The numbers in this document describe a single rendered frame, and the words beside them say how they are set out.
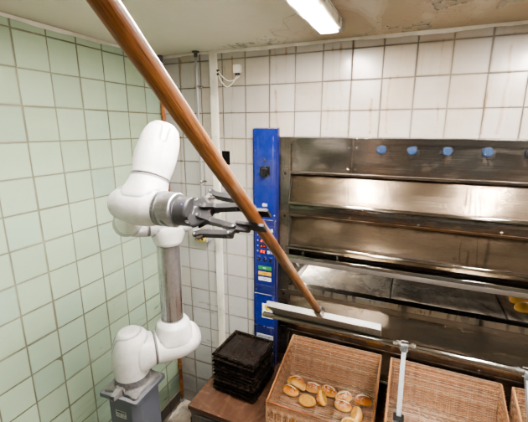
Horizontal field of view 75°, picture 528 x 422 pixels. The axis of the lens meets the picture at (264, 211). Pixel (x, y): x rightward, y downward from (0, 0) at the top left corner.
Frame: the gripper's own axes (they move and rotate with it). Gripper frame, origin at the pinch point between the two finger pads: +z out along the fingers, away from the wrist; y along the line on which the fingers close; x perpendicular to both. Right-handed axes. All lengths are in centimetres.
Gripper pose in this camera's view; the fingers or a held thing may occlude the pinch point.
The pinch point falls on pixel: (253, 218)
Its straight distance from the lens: 79.2
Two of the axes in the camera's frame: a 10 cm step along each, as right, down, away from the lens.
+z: 9.2, 1.0, -3.7
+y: -2.5, 8.8, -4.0
